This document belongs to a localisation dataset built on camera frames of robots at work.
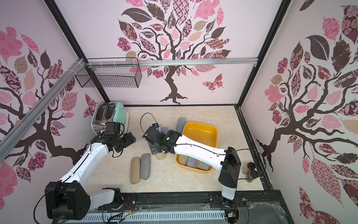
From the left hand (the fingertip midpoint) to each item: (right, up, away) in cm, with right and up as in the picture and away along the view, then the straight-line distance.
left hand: (131, 144), depth 84 cm
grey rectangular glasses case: (+45, -13, -1) cm, 47 cm away
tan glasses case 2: (+21, -4, -13) cm, 25 cm away
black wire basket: (-15, +48, +11) cm, 51 cm away
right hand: (+18, +2, -9) cm, 20 cm away
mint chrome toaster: (-20, +21, +13) cm, 32 cm away
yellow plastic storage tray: (+49, +4, +22) cm, 54 cm away
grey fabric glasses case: (+9, -14, 0) cm, 16 cm away
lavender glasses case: (+37, -11, 0) cm, 39 cm away
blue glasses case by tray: (+31, +13, +23) cm, 41 cm away
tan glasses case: (+3, -16, -1) cm, 16 cm away
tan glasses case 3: (+32, -10, +2) cm, 34 cm away
